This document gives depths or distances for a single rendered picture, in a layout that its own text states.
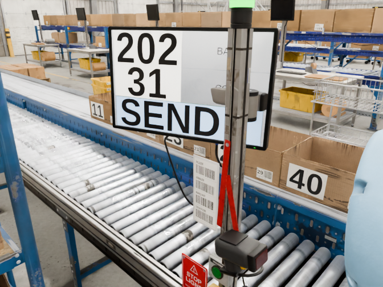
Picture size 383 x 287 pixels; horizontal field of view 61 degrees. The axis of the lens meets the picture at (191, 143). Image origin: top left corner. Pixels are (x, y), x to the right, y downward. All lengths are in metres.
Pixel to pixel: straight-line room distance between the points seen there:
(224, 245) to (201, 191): 0.15
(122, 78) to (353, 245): 0.84
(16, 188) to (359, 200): 0.57
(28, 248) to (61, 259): 1.83
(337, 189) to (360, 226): 1.10
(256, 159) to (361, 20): 4.69
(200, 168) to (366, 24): 5.28
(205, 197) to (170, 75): 0.34
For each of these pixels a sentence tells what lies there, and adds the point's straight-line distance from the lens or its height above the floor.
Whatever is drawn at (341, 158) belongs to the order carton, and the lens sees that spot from 1.62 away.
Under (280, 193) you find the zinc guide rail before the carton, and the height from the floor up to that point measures 0.89.
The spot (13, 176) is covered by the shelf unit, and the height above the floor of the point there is 1.30.
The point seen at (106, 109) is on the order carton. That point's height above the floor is 0.99.
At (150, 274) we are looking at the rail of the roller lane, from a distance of 1.26.
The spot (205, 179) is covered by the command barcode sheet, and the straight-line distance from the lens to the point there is 0.83.
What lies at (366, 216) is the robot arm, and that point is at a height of 1.44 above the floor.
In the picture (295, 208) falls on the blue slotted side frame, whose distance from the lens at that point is 1.39.
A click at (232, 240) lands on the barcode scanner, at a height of 1.09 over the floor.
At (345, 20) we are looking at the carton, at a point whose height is 1.55.
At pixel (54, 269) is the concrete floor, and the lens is 2.51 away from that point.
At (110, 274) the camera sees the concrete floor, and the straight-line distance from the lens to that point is 2.36.
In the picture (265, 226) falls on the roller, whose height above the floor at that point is 0.74.
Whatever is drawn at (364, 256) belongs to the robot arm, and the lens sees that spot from 0.26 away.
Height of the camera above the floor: 1.57
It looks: 21 degrees down
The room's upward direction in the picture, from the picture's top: straight up
